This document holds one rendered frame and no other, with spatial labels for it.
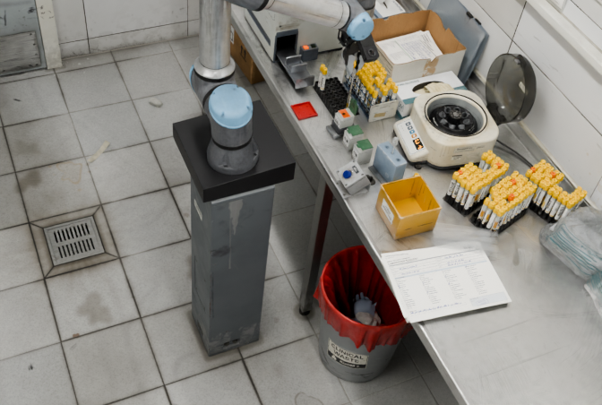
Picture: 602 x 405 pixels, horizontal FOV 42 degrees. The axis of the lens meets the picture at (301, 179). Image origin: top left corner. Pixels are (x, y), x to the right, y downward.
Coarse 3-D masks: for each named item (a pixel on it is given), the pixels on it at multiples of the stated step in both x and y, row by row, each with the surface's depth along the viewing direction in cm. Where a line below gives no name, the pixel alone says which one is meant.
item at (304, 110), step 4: (296, 104) 258; (300, 104) 259; (304, 104) 260; (308, 104) 260; (292, 108) 257; (296, 108) 258; (300, 108) 258; (304, 108) 258; (308, 108) 258; (312, 108) 259; (296, 112) 256; (300, 112) 257; (304, 112) 257; (308, 112) 257; (312, 112) 257; (316, 112) 257; (300, 116) 255; (304, 116) 255; (308, 116) 255; (312, 116) 256
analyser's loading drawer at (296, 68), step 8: (280, 48) 272; (288, 48) 273; (280, 56) 269; (288, 56) 265; (296, 56) 266; (288, 64) 267; (296, 64) 267; (304, 64) 263; (288, 72) 264; (296, 72) 264; (304, 72) 265; (296, 80) 259; (304, 80) 260; (312, 80) 262; (296, 88) 262
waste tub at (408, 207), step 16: (416, 176) 229; (384, 192) 223; (400, 192) 231; (416, 192) 234; (384, 208) 226; (400, 208) 232; (416, 208) 233; (432, 208) 226; (400, 224) 220; (416, 224) 223; (432, 224) 226
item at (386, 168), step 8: (384, 144) 236; (376, 152) 238; (384, 152) 234; (376, 160) 240; (384, 160) 235; (392, 160) 232; (400, 160) 232; (368, 168) 242; (376, 168) 241; (384, 168) 237; (392, 168) 233; (400, 168) 233; (376, 176) 240; (384, 176) 238; (392, 176) 234; (400, 176) 236
